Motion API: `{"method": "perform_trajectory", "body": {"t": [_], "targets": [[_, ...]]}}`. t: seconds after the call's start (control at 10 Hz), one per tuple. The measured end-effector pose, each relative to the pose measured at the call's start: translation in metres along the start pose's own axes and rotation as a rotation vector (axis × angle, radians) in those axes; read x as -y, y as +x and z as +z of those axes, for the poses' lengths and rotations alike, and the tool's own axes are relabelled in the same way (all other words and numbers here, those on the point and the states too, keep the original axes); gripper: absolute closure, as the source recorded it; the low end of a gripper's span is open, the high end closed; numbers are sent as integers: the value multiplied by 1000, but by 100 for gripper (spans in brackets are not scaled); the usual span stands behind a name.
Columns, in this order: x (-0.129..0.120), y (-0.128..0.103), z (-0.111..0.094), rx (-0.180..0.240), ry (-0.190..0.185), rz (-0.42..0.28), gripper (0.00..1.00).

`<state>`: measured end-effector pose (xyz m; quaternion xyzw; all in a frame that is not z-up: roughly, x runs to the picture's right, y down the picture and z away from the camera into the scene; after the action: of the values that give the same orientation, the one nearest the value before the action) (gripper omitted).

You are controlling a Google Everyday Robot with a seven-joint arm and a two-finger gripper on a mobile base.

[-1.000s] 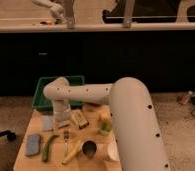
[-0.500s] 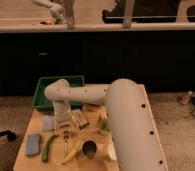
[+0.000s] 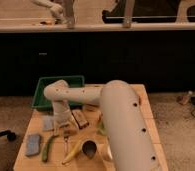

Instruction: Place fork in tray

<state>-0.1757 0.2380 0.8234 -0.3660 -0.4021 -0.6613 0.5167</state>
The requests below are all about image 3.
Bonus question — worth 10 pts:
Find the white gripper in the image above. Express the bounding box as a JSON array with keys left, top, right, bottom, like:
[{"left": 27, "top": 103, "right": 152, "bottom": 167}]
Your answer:
[{"left": 53, "top": 111, "right": 78, "bottom": 135}]

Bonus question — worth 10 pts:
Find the metal fork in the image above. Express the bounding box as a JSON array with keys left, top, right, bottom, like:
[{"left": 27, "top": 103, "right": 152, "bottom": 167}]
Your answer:
[{"left": 63, "top": 131, "right": 70, "bottom": 157}]

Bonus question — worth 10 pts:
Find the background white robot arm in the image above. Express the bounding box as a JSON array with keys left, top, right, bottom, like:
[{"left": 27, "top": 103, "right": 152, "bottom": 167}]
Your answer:
[{"left": 30, "top": 0, "right": 65, "bottom": 24}]

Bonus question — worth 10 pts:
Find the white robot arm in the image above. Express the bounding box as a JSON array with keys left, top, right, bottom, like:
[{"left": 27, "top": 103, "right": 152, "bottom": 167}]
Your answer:
[{"left": 44, "top": 80, "right": 162, "bottom": 171}]

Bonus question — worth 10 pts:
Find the green plastic tray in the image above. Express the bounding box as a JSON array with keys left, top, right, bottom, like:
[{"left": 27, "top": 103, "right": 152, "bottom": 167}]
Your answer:
[{"left": 31, "top": 75, "right": 86, "bottom": 113}]

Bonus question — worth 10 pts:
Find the grey cloth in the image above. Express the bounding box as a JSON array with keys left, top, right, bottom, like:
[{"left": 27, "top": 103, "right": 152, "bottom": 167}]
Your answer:
[{"left": 43, "top": 115, "right": 54, "bottom": 131}]

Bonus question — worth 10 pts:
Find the brown chocolate bar box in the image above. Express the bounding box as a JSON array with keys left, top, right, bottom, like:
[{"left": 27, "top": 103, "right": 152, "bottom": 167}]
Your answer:
[{"left": 72, "top": 109, "right": 89, "bottom": 129}]

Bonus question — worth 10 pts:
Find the yellow banana toy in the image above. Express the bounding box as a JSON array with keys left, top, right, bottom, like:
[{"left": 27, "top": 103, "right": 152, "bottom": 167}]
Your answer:
[{"left": 62, "top": 141, "right": 83, "bottom": 165}]

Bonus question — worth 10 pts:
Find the green cucumber toy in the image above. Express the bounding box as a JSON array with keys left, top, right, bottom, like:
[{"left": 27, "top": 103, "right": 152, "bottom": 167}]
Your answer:
[{"left": 41, "top": 135, "right": 58, "bottom": 163}]

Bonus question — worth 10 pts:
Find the metal cup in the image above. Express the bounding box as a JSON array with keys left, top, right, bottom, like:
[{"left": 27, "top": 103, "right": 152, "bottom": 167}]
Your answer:
[{"left": 82, "top": 140, "right": 97, "bottom": 159}]

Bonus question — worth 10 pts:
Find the blue sponge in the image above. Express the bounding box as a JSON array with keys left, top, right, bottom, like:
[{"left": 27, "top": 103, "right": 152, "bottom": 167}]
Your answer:
[{"left": 25, "top": 134, "right": 41, "bottom": 157}]

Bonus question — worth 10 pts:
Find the green lettuce toy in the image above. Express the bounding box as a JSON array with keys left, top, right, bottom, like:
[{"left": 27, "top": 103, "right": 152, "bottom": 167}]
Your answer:
[{"left": 97, "top": 121, "right": 106, "bottom": 136}]

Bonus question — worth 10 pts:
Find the white paper cup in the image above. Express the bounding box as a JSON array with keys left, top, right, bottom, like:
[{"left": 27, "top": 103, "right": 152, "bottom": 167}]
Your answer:
[{"left": 103, "top": 145, "right": 113, "bottom": 162}]

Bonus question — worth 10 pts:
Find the black chair wheel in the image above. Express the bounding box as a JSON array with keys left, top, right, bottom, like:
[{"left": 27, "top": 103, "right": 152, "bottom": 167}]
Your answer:
[{"left": 0, "top": 130, "right": 16, "bottom": 141}]

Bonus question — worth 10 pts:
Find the wooden shelf rail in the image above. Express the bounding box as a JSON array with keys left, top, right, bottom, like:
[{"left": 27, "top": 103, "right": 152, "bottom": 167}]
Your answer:
[{"left": 0, "top": 0, "right": 195, "bottom": 34}]

